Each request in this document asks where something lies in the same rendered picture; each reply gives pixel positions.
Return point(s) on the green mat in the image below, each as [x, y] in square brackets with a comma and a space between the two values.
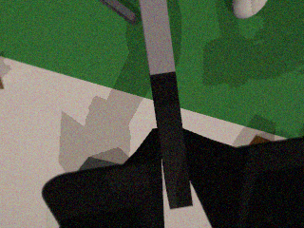
[244, 71]

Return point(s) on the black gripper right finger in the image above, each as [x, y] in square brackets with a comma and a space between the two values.
[224, 176]

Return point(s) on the white golf ball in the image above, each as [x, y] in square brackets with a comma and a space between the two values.
[247, 8]

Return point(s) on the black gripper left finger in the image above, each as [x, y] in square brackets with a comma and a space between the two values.
[137, 182]

